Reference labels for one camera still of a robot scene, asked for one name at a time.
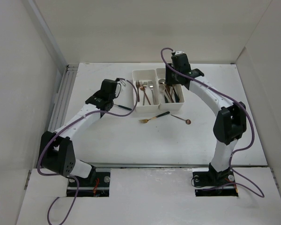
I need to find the copper small fork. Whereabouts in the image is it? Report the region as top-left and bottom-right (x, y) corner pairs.
(135, 80), (140, 102)

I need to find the copper long fork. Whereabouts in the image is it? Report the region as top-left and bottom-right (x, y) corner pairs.
(140, 82), (151, 105)

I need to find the silver spoon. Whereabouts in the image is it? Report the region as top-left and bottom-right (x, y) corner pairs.
(158, 79), (166, 85)

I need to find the slim silver fork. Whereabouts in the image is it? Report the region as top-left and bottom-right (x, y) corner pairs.
(143, 81), (148, 105)

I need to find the brown copper spoon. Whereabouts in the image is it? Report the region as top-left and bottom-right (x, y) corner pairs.
(165, 85), (174, 103)

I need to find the white measuring scoop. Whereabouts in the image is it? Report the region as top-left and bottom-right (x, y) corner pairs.
(159, 84), (170, 103)

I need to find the gold fork black handle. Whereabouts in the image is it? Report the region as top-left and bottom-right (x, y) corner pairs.
(138, 111), (170, 124)

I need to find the small copper spoon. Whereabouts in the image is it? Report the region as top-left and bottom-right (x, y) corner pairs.
(172, 114), (192, 125)

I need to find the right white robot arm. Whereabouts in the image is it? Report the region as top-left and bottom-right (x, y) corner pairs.
(166, 51), (246, 185)

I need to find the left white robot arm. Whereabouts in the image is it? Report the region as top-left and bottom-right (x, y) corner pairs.
(37, 79), (121, 186)

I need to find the left white plastic bin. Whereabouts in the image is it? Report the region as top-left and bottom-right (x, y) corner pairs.
(132, 69), (160, 113)

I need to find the white plastic bin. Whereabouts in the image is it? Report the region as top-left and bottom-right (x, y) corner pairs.
(132, 69), (160, 113)
(156, 68), (185, 111)

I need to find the right white plastic bin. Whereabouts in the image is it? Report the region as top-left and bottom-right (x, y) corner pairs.
(156, 68), (185, 111)

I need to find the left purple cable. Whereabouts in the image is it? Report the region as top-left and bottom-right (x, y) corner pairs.
(37, 77), (138, 223)

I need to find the purple cable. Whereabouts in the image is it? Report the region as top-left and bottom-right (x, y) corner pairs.
(37, 77), (138, 223)
(160, 47), (266, 198)

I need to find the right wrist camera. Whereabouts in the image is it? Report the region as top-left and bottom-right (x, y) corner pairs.
(171, 51), (184, 56)

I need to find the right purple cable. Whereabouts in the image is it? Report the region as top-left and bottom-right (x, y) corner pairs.
(160, 47), (266, 198)

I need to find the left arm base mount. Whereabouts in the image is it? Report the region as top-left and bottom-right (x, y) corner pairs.
(66, 165), (111, 197)

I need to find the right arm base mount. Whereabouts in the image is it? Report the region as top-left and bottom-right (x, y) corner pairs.
(191, 164), (238, 197)

